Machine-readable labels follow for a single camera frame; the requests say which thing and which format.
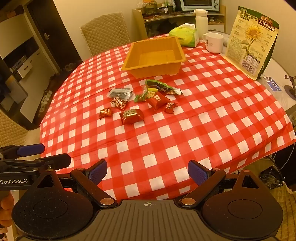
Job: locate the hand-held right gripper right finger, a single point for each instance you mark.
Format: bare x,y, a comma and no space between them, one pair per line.
196,172

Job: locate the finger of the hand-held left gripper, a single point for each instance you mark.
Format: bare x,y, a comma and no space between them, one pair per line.
31,149
57,160

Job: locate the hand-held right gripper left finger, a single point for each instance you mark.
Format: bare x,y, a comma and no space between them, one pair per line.
98,172

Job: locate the small red candy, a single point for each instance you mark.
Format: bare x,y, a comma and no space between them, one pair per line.
105,112
170,107
119,103

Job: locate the large red snack packet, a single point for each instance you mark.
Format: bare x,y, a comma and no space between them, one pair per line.
157,101
131,116

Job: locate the clear packet with black contents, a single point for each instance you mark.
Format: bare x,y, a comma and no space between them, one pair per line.
120,93

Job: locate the small green candy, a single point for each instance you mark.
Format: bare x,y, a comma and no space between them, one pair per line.
140,98

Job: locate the long green snack packet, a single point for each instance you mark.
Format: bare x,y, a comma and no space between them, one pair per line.
161,87

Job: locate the small yellow-green candy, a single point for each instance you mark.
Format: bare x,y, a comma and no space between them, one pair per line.
151,90

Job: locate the yellow plastic tray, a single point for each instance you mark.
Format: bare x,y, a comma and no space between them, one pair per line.
155,59

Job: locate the person's left hand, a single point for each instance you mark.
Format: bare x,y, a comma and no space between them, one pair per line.
5,205

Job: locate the quilted chair cushion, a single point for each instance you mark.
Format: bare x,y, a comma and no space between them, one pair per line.
288,208
9,129

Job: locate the red white checked tablecloth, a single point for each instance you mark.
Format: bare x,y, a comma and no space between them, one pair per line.
185,139

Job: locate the light slippers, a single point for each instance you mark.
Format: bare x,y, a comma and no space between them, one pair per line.
45,99

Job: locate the small black fan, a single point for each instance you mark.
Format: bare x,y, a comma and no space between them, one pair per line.
270,179

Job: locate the brown sandals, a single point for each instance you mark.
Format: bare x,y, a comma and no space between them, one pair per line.
69,67

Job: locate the white and black cabinet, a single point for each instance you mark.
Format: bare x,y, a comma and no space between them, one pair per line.
18,39

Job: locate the blue and white box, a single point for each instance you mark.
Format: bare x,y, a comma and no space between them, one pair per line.
272,85

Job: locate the dark door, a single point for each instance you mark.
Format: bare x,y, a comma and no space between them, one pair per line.
53,27

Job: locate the metal stand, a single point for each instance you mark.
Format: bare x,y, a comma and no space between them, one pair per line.
291,87

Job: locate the white printed mug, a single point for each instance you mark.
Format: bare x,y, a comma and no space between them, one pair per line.
214,44

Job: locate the quilted beige chair back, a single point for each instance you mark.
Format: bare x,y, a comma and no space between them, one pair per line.
104,32

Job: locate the sunflower seed bag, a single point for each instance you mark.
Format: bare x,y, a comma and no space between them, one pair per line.
249,46

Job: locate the green tissue pack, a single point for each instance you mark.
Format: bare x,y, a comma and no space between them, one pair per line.
182,34

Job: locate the white thermos bottle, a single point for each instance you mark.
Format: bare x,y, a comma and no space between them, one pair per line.
201,23

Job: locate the wooden shelf unit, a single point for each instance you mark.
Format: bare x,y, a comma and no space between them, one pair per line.
138,20

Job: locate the pale green toaster oven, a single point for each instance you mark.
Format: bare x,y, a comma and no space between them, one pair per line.
198,4

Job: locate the green and white bag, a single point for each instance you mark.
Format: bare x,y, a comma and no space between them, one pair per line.
167,5

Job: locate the glass pickle jar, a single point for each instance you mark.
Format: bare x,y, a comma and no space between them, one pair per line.
149,5

